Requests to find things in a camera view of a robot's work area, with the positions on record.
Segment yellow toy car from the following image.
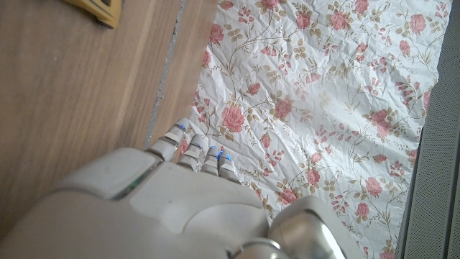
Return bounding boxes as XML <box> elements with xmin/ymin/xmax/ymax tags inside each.
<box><xmin>63</xmin><ymin>0</ymin><xmax>123</xmax><ymax>29</ymax></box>

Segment floral backdrop cloth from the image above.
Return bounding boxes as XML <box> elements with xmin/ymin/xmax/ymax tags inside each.
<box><xmin>186</xmin><ymin>0</ymin><xmax>454</xmax><ymax>259</ymax></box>

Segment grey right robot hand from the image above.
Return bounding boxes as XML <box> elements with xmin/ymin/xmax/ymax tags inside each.
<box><xmin>0</xmin><ymin>117</ymin><xmax>366</xmax><ymax>259</ymax></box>

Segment black backdrop pole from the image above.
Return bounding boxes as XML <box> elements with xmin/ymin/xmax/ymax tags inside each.
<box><xmin>394</xmin><ymin>0</ymin><xmax>460</xmax><ymax>259</ymax></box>

